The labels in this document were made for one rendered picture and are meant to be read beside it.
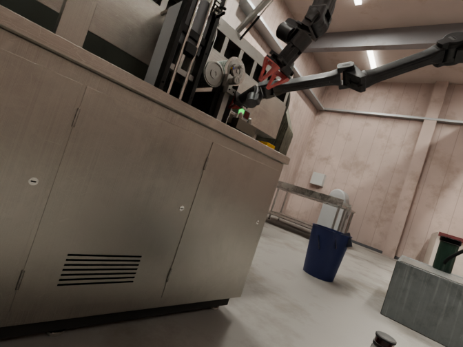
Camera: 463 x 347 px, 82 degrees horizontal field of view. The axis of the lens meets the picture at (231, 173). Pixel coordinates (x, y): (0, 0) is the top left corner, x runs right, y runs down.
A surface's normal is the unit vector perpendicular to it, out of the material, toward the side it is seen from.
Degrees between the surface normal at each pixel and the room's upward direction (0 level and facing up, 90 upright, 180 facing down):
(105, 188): 90
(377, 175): 90
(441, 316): 90
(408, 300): 90
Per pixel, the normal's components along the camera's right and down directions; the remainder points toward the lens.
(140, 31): 0.66, 0.20
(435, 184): -0.56, -0.20
